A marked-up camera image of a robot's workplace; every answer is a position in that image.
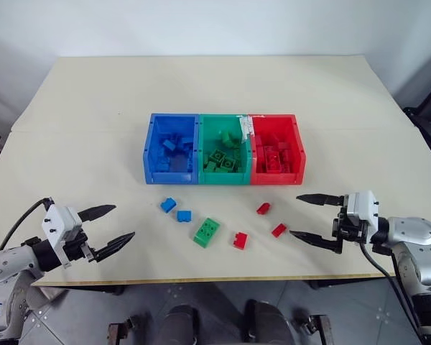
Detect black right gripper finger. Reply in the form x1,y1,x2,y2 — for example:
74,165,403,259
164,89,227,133
289,231,345,254
295,193,343,207

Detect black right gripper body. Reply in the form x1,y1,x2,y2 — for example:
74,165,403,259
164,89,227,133
331,195,369,245

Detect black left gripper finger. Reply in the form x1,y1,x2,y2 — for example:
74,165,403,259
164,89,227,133
91,231,136,264
77,204,117,223

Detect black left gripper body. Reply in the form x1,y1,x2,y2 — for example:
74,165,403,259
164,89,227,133
60,231,98,269

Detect red plastic bin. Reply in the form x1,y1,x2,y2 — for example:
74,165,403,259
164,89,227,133
247,114,306,185

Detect blue plastic bin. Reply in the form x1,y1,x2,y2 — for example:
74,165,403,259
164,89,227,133
142,113,201,185

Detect rusty table leg foot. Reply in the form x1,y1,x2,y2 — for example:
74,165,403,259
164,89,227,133
106,314,148,345
294,313,333,345

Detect large green building block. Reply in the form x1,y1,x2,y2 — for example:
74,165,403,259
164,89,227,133
193,217,222,249

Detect dark rounded shape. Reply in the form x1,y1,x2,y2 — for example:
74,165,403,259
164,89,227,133
159,304,201,345
244,299,295,345

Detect green plastic bin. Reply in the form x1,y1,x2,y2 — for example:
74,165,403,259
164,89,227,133
198,114,253,185

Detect white crumpled tape label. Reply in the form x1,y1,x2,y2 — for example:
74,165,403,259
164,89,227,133
238,114,255,142

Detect green building block pile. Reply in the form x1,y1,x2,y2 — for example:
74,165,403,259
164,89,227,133
218,129,240,149

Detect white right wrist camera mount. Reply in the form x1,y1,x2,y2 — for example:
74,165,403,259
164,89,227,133
344,190,381,231

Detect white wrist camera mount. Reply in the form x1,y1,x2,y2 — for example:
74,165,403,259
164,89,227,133
40,196,83,269
344,190,381,231

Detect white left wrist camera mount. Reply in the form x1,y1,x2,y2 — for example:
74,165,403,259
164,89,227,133
40,196,83,269

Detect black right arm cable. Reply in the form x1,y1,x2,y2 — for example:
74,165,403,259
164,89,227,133
358,241,423,345

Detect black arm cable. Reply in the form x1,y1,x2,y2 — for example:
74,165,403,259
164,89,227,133
0,196,55,252
358,241,423,345

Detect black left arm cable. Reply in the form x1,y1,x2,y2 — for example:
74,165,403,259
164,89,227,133
0,196,55,252

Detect black equipment frame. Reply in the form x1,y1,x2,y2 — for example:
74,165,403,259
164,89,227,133
394,50,431,170

